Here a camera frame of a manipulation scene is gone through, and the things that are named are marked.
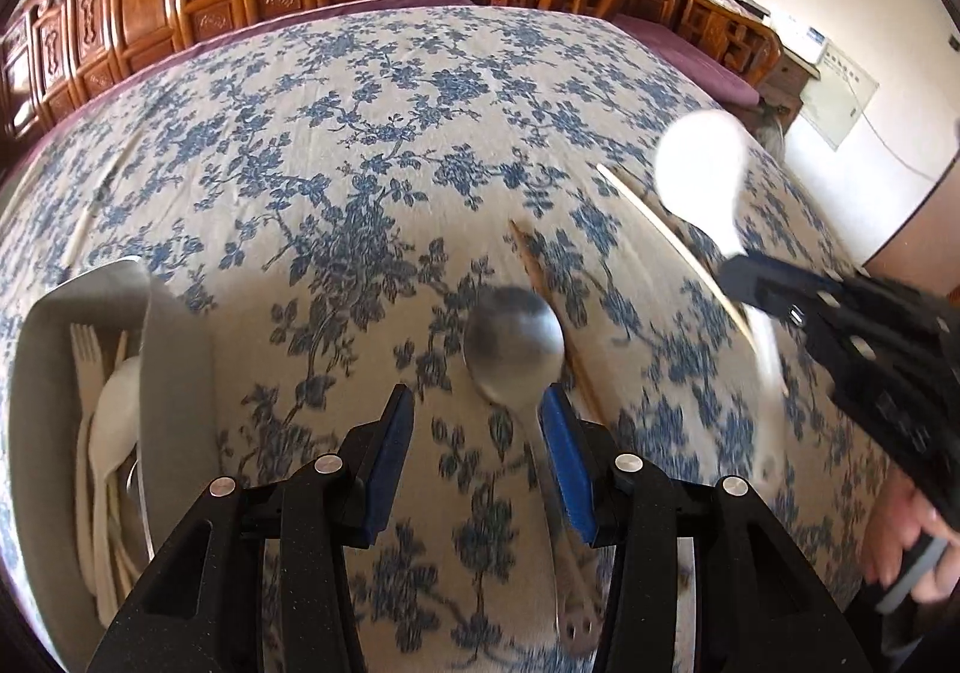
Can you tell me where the white ladle spoon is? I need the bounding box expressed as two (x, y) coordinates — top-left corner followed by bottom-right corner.
(652, 109), (790, 495)

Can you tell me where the light chopstick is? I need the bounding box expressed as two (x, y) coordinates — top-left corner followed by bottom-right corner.
(594, 163), (758, 351)

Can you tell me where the metal fork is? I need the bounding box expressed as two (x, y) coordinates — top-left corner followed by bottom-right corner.
(119, 452), (151, 569)

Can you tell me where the white plastic spoon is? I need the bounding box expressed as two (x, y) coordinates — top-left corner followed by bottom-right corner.
(88, 356), (142, 627)

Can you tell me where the brown wooden chopstick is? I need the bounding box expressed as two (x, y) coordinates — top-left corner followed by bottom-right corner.
(508, 220), (610, 428)

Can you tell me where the large metal spoon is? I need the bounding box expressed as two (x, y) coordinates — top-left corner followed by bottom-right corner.
(464, 286), (602, 657)

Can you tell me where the white plastic fork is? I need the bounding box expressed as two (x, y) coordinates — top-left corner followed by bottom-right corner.
(68, 324), (104, 597)

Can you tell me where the person's right hand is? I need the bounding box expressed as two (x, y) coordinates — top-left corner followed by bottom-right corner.
(861, 465), (960, 603)

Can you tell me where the wooden side table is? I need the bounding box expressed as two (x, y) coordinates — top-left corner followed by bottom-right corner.
(757, 47), (820, 132)

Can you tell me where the purple armchair cushion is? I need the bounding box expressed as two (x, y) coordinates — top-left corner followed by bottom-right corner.
(612, 13), (760, 107)

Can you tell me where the white device on side table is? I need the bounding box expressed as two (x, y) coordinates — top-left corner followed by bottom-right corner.
(775, 19), (828, 65)

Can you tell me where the grey metal tray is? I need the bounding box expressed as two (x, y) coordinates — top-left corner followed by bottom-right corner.
(8, 259), (218, 671)

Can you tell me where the blue floral tablecloth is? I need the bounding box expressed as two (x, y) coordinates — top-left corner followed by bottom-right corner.
(0, 4), (895, 673)

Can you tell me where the purple bench cushion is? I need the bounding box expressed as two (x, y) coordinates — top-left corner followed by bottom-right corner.
(0, 0), (482, 188)

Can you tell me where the white wall panel board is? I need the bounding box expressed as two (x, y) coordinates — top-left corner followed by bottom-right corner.
(800, 41), (878, 150)

